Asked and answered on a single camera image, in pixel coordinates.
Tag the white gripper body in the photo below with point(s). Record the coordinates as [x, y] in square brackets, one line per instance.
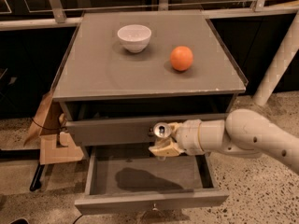
[188, 136]

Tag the brown cardboard pieces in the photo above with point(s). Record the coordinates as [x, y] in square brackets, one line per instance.
[48, 125]

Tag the grey drawer cabinet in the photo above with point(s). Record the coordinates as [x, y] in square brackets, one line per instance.
[103, 80]

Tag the metal window railing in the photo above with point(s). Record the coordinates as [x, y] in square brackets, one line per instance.
[41, 14]

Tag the black floor bar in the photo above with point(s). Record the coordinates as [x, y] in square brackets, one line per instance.
[36, 183]

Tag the grey open middle drawer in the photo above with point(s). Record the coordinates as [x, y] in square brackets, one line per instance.
[127, 178]

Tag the orange fruit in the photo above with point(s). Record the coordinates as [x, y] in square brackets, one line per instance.
[181, 58]

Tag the white ceramic bowl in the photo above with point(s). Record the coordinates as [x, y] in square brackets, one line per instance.
[134, 37]

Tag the grey upper drawer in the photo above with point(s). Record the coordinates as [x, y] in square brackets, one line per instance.
[102, 132]

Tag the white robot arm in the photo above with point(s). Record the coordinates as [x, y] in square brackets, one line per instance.
[243, 133]

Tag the silver redbull can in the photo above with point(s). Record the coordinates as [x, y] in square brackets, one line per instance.
[162, 130]

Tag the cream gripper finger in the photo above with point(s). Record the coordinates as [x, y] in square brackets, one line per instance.
[165, 148]
[174, 127]

